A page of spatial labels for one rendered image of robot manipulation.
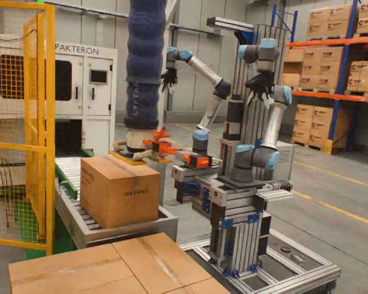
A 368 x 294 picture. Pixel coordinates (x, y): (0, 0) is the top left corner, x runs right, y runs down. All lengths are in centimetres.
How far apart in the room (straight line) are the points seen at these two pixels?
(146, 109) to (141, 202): 72
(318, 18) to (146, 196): 859
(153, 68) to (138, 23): 27
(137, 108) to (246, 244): 132
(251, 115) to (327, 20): 798
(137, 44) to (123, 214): 115
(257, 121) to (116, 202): 112
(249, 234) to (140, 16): 170
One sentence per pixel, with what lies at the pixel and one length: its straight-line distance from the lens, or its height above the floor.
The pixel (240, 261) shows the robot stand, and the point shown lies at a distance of 263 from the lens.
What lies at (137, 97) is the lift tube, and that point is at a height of 151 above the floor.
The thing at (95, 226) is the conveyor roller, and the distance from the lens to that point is 251.
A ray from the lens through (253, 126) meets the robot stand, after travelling 228.
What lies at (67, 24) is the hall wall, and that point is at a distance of 1112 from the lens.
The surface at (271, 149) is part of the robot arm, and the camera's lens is 201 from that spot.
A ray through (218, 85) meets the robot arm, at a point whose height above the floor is 162.
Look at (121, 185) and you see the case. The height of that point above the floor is 90.
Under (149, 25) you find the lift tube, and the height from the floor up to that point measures 193.
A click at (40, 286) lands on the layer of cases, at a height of 54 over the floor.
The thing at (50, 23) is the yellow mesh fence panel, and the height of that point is 196.
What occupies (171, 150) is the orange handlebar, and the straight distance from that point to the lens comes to 184.
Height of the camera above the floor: 164
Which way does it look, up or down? 12 degrees down
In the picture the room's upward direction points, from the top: 5 degrees clockwise
